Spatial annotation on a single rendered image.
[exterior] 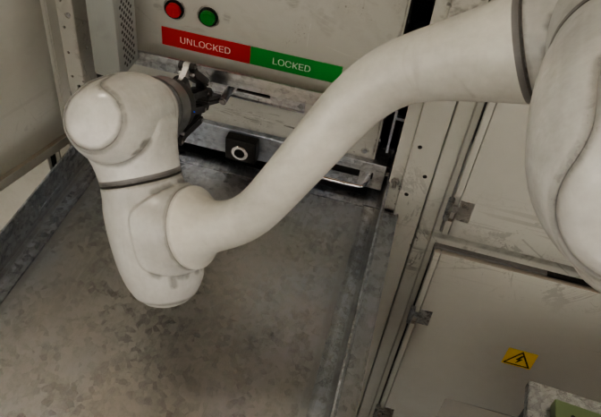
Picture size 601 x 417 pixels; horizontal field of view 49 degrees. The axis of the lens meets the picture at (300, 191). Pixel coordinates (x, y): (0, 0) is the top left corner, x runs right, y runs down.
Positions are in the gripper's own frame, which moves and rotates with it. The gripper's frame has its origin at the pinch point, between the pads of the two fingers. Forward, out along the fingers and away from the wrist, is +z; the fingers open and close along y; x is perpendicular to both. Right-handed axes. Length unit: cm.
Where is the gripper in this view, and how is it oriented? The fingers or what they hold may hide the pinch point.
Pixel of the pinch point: (207, 97)
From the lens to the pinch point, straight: 114.2
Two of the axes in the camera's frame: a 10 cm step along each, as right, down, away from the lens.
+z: 1.7, -2.0, 9.7
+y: -2.1, 9.5, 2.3
